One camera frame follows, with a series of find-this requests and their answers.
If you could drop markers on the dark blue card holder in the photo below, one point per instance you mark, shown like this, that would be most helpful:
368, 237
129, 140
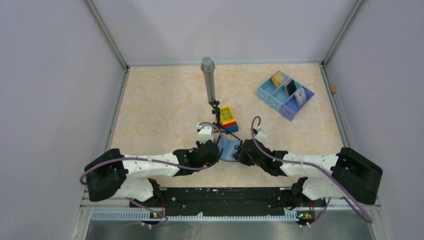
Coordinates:
229, 149

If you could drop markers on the gold credit card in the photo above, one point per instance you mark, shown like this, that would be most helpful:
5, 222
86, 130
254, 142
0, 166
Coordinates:
278, 78

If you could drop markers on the silver credit card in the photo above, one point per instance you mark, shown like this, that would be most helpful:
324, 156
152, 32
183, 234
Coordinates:
301, 97

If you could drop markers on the light blue drawer left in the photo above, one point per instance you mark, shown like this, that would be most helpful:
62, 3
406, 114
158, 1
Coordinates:
267, 88

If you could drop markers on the aluminium frame front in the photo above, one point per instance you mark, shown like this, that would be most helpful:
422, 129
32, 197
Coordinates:
336, 221

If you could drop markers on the grey microphone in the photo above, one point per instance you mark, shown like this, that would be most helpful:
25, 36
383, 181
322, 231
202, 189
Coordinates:
208, 67

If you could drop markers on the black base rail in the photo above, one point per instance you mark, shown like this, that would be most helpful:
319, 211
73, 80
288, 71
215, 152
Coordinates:
229, 202

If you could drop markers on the small wooden knob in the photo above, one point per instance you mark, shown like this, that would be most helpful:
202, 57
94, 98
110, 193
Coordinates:
332, 88

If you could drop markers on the purple drawer right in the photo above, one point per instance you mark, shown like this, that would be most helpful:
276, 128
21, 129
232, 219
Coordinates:
290, 108

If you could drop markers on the light blue drawer middle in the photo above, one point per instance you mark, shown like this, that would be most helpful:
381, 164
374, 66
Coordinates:
280, 96

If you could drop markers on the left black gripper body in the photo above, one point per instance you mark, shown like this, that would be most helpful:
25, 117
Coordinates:
214, 160

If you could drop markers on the black credit card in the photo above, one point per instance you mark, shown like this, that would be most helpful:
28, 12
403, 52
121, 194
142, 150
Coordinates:
290, 87

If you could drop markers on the white cable duct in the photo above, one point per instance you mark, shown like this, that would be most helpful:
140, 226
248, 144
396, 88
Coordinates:
143, 215

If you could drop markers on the yellow red blue toy block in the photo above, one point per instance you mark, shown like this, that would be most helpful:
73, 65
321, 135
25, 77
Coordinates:
228, 120

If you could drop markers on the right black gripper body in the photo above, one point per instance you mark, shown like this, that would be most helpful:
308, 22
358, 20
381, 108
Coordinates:
245, 158

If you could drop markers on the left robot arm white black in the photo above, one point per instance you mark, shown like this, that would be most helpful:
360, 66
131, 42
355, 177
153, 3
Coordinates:
117, 175

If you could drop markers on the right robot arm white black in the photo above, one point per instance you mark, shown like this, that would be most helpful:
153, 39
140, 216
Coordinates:
344, 174

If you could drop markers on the light blue drawer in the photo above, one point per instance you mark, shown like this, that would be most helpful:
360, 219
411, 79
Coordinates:
267, 88
280, 96

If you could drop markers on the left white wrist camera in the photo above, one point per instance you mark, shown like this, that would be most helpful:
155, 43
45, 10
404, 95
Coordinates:
205, 133

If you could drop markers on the black tripod stand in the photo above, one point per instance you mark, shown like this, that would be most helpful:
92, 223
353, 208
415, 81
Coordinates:
216, 111

